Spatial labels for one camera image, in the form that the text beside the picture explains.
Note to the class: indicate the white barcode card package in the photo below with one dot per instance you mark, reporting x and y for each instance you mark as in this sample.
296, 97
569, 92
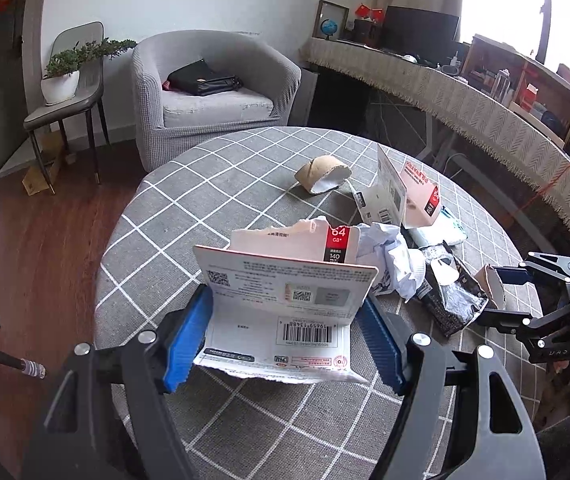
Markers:
275, 305

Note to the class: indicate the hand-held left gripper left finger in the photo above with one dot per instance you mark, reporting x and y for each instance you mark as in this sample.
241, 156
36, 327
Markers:
187, 340

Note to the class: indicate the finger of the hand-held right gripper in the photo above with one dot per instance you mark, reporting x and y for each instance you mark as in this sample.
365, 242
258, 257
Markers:
512, 275
510, 320

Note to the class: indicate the torn cardboard piece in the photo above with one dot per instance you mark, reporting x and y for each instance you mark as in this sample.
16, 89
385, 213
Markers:
490, 285

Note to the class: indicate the white paper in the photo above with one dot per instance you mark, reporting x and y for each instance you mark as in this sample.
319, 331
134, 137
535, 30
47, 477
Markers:
390, 260

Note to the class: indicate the wooden shelf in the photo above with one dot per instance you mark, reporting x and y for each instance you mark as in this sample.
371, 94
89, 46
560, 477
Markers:
555, 80

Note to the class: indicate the grey armchair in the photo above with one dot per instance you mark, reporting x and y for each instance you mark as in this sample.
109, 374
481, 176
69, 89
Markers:
245, 50

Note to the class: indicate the white desk frame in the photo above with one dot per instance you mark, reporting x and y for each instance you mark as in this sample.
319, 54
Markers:
446, 150

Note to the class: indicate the red box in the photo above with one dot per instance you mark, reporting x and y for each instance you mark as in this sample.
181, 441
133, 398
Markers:
528, 97

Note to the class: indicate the dark brown box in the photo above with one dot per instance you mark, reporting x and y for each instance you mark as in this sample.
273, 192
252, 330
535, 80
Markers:
366, 32

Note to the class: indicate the torn red-black label package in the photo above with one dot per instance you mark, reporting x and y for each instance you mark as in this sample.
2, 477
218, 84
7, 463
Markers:
285, 245

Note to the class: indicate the small white barcode box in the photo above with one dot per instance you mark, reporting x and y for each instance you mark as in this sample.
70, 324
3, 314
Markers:
377, 205

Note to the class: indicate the cardboard box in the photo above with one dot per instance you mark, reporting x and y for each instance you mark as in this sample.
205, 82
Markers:
40, 175

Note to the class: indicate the small red flag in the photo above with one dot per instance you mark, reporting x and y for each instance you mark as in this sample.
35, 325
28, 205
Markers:
362, 11
377, 15

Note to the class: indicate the round table with checked cloth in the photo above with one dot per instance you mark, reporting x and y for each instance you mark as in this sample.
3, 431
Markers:
245, 195

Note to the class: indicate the black monitor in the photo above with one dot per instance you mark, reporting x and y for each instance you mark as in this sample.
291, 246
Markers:
420, 30

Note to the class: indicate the clear glass jar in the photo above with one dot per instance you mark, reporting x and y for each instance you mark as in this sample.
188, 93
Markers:
502, 85

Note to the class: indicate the cardboard tape roll core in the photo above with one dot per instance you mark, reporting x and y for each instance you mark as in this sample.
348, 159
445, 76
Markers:
320, 172

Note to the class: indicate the red cloth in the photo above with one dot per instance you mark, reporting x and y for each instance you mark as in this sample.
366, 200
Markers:
167, 85

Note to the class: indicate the potted plant in white pot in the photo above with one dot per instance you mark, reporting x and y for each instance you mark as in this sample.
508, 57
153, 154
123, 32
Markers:
60, 85

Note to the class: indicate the wooden picture frame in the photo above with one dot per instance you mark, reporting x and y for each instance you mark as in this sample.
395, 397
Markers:
322, 12

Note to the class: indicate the black handbag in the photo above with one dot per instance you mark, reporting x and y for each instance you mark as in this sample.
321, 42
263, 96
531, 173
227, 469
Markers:
200, 80

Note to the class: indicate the pink and white card package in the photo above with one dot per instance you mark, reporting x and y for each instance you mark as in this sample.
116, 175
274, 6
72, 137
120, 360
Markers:
417, 195

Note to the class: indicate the grey dining chair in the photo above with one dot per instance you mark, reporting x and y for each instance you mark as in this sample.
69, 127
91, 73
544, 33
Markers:
60, 110

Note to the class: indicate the small blue globe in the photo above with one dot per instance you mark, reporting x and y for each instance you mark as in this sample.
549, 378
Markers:
329, 27

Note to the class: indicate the black foil wrapper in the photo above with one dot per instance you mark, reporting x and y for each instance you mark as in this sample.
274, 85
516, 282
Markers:
455, 300

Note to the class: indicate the long sideboard with fringed cloth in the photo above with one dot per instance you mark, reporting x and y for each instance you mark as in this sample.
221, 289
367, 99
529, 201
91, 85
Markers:
465, 95

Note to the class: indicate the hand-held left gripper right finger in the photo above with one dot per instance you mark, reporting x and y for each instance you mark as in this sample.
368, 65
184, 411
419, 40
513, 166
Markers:
382, 347

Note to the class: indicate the white tissue packet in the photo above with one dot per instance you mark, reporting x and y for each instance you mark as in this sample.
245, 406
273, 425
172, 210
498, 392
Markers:
440, 230

